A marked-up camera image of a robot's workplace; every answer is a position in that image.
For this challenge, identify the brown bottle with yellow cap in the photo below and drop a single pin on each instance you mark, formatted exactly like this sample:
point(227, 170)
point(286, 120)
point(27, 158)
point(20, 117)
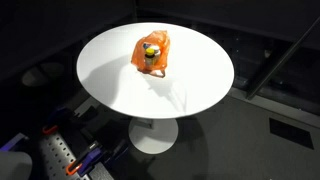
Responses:
point(150, 58)

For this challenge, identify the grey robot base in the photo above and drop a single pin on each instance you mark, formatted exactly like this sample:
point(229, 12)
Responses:
point(14, 166)

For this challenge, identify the bottle with white cap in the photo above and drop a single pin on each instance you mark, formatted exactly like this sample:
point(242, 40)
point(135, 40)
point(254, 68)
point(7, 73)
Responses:
point(156, 50)

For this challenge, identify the white bottle with printed label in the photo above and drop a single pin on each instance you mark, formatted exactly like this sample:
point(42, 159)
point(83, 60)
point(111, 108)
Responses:
point(146, 46)

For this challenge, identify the orange plastic bag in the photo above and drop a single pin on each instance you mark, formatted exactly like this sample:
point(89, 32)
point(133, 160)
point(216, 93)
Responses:
point(158, 39)

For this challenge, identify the large orange and black clamp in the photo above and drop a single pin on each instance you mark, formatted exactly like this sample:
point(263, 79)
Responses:
point(81, 159)

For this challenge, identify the small orange and black clamp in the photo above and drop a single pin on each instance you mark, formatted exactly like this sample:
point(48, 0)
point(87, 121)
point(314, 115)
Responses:
point(50, 129)

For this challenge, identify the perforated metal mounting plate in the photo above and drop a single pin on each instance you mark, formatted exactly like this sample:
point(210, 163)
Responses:
point(58, 155)

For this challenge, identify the black diagonal pole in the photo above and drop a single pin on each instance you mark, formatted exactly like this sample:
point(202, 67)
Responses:
point(280, 58)

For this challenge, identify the dark rectangular floor panel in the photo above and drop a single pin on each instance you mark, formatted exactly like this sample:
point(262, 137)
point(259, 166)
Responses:
point(291, 133)

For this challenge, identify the white table pedestal base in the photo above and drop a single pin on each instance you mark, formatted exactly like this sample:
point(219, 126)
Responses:
point(153, 136)

